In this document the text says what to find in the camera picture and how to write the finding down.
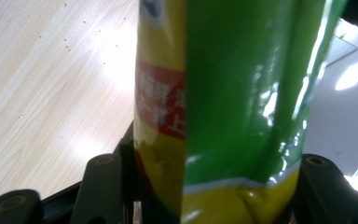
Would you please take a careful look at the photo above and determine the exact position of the green and yellow packet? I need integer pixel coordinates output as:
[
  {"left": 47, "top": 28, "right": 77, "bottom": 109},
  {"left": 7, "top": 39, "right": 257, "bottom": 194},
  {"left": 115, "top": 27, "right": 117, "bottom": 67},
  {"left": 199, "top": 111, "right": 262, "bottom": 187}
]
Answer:
[{"left": 132, "top": 0, "right": 348, "bottom": 224}]

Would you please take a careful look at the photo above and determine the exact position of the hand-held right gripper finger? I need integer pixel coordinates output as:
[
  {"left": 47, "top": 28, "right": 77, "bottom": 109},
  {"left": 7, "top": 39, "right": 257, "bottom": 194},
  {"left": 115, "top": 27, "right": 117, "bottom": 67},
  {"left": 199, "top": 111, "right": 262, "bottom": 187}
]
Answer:
[{"left": 113, "top": 120, "right": 144, "bottom": 204}]

